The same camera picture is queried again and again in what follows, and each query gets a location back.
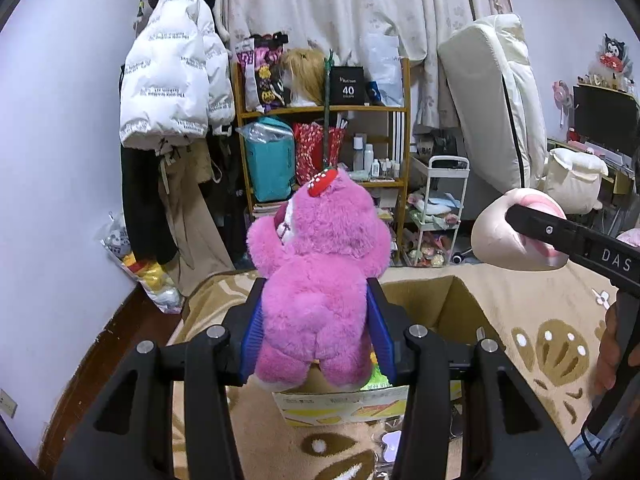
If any beige curtain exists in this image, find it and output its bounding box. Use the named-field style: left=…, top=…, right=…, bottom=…
left=212, top=0, right=516, bottom=128

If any wooden shelf rack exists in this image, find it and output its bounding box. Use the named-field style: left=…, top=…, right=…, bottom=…
left=231, top=57, right=412, bottom=266

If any printed black tote bag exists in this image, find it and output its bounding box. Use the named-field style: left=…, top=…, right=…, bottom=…
left=236, top=32, right=290, bottom=113

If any person's right hand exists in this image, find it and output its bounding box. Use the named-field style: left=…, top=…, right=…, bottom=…
left=593, top=305, right=626, bottom=395

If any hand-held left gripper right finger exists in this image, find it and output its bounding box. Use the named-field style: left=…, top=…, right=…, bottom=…
left=367, top=277, right=583, bottom=480

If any black and red plush figure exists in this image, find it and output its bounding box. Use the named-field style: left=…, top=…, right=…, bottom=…
left=592, top=34, right=632, bottom=87

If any cream folded mattress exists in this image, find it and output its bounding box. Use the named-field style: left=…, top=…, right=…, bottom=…
left=437, top=14, right=548, bottom=191

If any plastic bag of toys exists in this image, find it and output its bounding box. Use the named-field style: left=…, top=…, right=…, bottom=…
left=100, top=212, right=183, bottom=315

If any cluttered desk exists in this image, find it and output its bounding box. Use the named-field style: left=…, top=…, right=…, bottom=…
left=547, top=137, right=640, bottom=196

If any white puffer jacket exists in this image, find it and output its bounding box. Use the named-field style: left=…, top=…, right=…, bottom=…
left=119, top=0, right=236, bottom=150

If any green pole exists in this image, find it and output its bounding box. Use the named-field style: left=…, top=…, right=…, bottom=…
left=321, top=49, right=337, bottom=171

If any pink desk fan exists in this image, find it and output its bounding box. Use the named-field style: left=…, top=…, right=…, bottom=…
left=551, top=80, right=575, bottom=131

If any person's right forearm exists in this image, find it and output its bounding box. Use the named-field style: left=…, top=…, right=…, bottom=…
left=570, top=400, right=640, bottom=480

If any cream pillow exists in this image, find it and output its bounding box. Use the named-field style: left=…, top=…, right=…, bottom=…
left=542, top=149, right=610, bottom=215

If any beige garment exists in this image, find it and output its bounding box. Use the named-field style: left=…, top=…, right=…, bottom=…
left=157, top=140, right=236, bottom=297

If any black monitor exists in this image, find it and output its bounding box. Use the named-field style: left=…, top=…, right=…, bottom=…
left=572, top=85, right=640, bottom=157

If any white plastic bag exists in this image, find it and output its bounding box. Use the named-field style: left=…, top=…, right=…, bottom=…
left=360, top=32, right=405, bottom=107

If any blonde wig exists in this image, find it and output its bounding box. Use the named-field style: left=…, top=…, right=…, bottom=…
left=279, top=47, right=325, bottom=108

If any pink swirl plush cushion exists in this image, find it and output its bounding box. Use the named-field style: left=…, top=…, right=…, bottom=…
left=471, top=187, right=571, bottom=271

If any teal paper bag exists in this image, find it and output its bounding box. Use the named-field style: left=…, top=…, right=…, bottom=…
left=242, top=117, right=296, bottom=203

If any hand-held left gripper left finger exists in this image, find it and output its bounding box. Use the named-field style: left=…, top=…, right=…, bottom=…
left=52, top=277, right=266, bottom=480

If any group of toiletry bottles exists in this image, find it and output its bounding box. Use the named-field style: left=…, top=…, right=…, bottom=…
left=352, top=132, right=402, bottom=181

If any stack of books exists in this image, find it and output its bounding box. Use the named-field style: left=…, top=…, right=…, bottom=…
left=251, top=200, right=291, bottom=220

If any dark hanging garment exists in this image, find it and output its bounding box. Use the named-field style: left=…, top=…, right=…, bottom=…
left=200, top=135, right=253, bottom=271

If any red gift bag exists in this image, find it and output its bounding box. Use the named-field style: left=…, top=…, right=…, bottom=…
left=292, top=121, right=346, bottom=186

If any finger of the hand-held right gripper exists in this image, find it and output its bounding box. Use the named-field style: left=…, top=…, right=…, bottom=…
left=505, top=203, right=586, bottom=262

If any black box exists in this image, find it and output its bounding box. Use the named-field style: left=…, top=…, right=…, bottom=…
left=329, top=65, right=368, bottom=107

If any white trolley cart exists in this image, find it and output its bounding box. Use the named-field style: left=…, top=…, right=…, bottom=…
left=400, top=155, right=471, bottom=267

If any cardboard box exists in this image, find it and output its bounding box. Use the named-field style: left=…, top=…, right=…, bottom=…
left=272, top=274, right=501, bottom=428

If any black coat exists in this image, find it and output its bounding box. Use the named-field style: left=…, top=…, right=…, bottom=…
left=120, top=147, right=178, bottom=266

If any pink plush bear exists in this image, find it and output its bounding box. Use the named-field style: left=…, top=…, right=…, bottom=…
left=246, top=166, right=392, bottom=392

